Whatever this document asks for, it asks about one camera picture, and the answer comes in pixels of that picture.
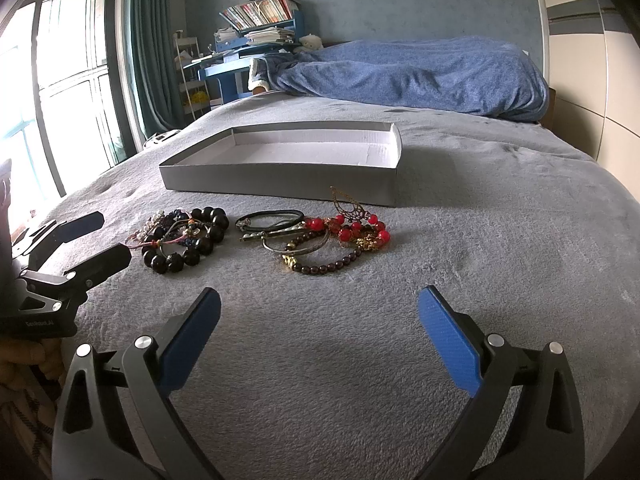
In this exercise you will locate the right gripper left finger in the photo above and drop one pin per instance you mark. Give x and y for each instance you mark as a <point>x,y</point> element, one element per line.
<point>92,439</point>

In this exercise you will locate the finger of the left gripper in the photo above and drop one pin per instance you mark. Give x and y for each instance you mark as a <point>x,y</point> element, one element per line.
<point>36,247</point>
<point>76,282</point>

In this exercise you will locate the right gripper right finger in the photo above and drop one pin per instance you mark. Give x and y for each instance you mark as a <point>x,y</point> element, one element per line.
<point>545,438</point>

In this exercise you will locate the thin metal bangle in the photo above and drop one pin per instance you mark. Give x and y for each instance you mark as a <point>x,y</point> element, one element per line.
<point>293,242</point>

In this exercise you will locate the person's left hand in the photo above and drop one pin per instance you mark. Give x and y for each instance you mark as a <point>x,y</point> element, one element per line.
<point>45,354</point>

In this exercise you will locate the teal curtain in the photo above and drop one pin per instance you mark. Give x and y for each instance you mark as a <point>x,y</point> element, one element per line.
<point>152,63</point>

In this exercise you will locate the grey bed cover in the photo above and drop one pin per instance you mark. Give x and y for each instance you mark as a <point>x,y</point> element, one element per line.
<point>334,377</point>

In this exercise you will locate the blue desk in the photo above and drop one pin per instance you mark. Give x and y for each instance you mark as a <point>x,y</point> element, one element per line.
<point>235,56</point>

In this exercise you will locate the shallow grey cardboard tray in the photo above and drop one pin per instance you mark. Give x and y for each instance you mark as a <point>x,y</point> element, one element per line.
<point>293,159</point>

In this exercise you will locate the row of books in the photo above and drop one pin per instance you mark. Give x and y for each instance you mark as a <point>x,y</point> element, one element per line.
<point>258,13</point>

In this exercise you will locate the white stuffed toy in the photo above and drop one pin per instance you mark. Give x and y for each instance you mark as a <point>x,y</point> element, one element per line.
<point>309,43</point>

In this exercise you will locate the blue duvet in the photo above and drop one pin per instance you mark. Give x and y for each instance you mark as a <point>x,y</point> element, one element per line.
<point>471,75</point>

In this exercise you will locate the beige wardrobe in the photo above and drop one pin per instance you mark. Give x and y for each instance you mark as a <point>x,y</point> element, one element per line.
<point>591,61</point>

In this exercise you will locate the window with dark frame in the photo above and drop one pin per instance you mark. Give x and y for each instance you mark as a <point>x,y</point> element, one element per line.
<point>63,116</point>

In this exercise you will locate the white wire shelf rack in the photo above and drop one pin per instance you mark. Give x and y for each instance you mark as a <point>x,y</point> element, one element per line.
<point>193,89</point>

